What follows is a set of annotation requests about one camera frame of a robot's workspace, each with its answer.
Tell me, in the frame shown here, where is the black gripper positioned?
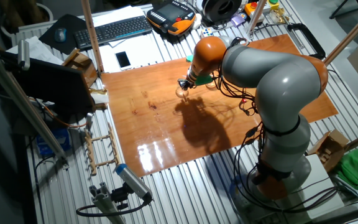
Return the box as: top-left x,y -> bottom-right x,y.
177,77 -> 196,92

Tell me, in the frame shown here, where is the white paper sheet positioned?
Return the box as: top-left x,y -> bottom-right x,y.
6,35 -> 65,66
99,34 -> 165,74
91,5 -> 150,28

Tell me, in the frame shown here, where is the wooden board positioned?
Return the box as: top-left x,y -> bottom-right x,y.
100,33 -> 339,178

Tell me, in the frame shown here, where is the white smartphone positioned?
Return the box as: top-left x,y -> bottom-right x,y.
114,50 -> 133,71

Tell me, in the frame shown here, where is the white rounded toy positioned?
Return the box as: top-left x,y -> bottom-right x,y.
192,12 -> 203,30

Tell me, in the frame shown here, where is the orange black teach pendant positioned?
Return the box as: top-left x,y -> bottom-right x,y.
146,0 -> 197,37

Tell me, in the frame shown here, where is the white and gold packet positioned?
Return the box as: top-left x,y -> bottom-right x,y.
88,88 -> 110,106

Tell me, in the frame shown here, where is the black filament spool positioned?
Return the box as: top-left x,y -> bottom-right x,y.
201,0 -> 244,25

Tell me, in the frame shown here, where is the small purple device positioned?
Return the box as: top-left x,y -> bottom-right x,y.
230,12 -> 247,28

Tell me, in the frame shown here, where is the black keyboard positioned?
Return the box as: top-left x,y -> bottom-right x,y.
73,15 -> 154,50

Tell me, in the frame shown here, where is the small grey metal clamp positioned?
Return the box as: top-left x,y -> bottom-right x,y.
85,112 -> 94,131

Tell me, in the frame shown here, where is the orange emergency stop box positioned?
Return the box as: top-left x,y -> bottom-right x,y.
244,1 -> 264,19

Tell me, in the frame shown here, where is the wooden box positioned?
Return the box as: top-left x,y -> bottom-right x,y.
61,48 -> 99,90

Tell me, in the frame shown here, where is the wooden rack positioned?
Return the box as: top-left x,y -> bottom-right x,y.
84,123 -> 121,177

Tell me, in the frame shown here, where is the brass metal fitting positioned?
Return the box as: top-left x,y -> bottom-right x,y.
268,7 -> 287,25

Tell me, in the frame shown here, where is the yellow box green button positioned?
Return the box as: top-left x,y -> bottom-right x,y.
267,0 -> 281,12

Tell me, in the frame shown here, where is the black mouse pad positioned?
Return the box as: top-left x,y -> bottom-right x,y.
38,14 -> 88,55

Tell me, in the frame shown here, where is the black flat panel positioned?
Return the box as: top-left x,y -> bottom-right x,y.
0,50 -> 96,124

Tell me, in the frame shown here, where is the blue computer mouse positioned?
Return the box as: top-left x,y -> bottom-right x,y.
53,27 -> 68,44

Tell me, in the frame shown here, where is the blue box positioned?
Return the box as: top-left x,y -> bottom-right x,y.
35,127 -> 73,158

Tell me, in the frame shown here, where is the cardboard box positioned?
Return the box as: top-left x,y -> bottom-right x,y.
308,129 -> 351,174

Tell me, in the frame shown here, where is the black office chair base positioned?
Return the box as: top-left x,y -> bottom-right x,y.
329,0 -> 358,20

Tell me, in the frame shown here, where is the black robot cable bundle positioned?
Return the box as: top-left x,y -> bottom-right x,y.
213,37 -> 346,214

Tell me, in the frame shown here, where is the silver camera blue end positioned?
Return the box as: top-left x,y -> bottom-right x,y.
115,163 -> 154,202

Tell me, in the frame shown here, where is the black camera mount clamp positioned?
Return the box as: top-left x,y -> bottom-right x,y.
110,183 -> 134,211

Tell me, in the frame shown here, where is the black carry handle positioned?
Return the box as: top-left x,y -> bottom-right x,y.
286,22 -> 326,60

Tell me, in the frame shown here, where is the aluminium profile post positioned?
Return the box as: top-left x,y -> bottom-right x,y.
88,182 -> 126,224

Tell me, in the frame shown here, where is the black camera cable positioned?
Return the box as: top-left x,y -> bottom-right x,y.
75,198 -> 151,218

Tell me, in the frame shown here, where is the aluminium frame beam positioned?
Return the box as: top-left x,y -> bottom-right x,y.
0,43 -> 71,170

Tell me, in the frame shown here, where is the silver camera bar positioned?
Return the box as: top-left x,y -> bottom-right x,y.
17,39 -> 31,72

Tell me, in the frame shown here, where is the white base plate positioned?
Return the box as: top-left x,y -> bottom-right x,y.
275,154 -> 345,220

